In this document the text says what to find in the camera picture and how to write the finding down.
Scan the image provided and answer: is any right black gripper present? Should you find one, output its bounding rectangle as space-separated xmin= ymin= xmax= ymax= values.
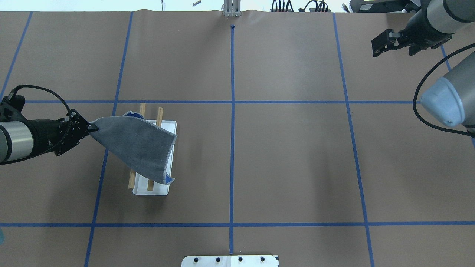
xmin=371 ymin=29 xmax=410 ymax=58

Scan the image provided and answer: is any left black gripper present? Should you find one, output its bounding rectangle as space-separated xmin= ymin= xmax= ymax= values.
xmin=54 ymin=109 xmax=99 ymax=156

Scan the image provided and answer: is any grey towel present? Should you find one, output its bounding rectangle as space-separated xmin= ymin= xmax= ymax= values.
xmin=90 ymin=111 xmax=177 ymax=185

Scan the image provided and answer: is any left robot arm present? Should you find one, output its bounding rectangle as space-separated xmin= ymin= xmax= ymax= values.
xmin=0 ymin=96 xmax=99 ymax=165

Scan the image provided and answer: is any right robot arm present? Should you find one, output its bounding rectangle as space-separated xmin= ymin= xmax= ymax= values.
xmin=371 ymin=0 xmax=475 ymax=138

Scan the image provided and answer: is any outer wooden rack rod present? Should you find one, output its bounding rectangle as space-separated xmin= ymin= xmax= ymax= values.
xmin=128 ymin=103 xmax=146 ymax=189

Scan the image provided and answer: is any wooden rack rod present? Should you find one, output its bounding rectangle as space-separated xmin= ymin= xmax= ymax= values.
xmin=147 ymin=107 xmax=164 ymax=191
xmin=128 ymin=103 xmax=146 ymax=189

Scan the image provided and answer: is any white rack base with stand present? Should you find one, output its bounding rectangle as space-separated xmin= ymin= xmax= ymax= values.
xmin=132 ymin=120 xmax=177 ymax=196

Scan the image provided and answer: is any inner wooden rack rod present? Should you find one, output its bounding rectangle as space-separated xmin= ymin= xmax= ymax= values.
xmin=147 ymin=107 xmax=164 ymax=191

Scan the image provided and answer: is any black equipment on bench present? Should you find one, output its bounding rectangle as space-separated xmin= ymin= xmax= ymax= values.
xmin=349 ymin=0 xmax=422 ymax=13

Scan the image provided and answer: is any black cable bundle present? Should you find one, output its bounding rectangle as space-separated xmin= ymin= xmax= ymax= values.
xmin=270 ymin=0 xmax=333 ymax=13

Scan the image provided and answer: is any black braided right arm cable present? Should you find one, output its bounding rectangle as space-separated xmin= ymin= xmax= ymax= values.
xmin=413 ymin=43 xmax=475 ymax=137

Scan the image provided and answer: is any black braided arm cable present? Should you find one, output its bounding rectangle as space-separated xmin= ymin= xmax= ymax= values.
xmin=2 ymin=85 xmax=73 ymax=149
xmin=413 ymin=43 xmax=475 ymax=137

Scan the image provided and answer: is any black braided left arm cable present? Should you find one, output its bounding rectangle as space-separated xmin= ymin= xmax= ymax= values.
xmin=2 ymin=85 xmax=73 ymax=149

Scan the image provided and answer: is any aluminium frame post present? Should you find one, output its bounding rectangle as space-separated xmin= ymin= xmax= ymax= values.
xmin=222 ymin=0 xmax=242 ymax=17

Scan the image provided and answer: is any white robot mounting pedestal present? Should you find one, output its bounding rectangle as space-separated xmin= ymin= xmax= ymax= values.
xmin=181 ymin=255 xmax=280 ymax=267

